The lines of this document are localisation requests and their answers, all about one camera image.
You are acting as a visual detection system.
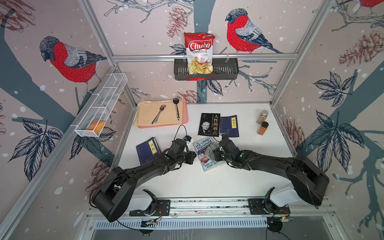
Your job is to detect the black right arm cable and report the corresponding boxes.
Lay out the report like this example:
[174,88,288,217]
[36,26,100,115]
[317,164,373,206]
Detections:
[265,209,292,240]

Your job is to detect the blue book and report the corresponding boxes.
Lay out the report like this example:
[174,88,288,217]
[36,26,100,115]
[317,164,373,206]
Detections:
[136,137,161,165]
[220,115,240,138]

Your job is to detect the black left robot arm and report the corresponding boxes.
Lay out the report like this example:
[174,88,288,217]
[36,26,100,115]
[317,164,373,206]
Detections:
[90,139,197,222]

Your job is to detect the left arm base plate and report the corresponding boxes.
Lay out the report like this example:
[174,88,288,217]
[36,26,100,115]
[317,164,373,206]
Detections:
[129,200,171,217]

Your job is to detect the orange packet in shelf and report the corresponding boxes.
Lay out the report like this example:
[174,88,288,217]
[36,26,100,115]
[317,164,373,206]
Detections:
[88,121,106,134]

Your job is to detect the iridescent purple spoon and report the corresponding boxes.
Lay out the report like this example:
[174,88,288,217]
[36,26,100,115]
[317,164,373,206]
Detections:
[152,105,166,124]

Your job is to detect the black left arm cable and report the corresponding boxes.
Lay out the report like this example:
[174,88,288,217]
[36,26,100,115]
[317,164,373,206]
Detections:
[173,124,189,142]

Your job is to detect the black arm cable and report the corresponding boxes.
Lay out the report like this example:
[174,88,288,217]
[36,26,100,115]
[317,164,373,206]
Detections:
[173,124,189,142]
[265,209,292,240]

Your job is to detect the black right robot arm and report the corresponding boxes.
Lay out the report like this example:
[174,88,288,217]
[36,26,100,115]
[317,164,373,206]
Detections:
[214,137,330,212]

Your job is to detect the beige placemat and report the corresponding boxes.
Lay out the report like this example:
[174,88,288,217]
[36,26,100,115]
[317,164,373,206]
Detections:
[132,100,185,127]

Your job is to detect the black ladle spoon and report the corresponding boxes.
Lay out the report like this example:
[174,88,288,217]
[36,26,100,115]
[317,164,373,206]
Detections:
[173,98,180,121]

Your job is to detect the red Chuba chips bag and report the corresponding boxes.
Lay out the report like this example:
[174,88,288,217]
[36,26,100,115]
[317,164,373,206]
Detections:
[184,33,215,75]

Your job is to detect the beige spice jar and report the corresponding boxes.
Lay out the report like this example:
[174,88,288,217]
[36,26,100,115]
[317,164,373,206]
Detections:
[257,110,269,125]

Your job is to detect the black wall basket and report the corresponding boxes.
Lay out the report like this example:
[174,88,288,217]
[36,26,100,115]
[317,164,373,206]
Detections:
[174,58,239,81]

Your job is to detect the black portrait cover book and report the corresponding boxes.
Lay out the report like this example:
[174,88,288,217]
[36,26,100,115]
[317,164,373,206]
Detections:
[198,113,221,137]

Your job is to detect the orange spice jar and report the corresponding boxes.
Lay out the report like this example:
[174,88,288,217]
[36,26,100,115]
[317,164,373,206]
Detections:
[257,121,269,136]

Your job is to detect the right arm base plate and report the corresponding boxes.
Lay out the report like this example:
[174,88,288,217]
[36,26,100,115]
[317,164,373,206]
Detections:
[248,198,291,215]

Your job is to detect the white wire wall shelf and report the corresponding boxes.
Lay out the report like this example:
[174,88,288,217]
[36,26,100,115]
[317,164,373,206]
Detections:
[75,73,128,138]

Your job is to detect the Treehouse colourful paperback book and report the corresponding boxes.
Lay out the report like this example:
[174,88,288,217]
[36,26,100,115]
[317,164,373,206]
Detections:
[193,137,224,172]

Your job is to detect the grey striped cloth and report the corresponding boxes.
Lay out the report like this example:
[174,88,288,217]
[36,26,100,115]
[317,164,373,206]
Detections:
[205,142,219,162]

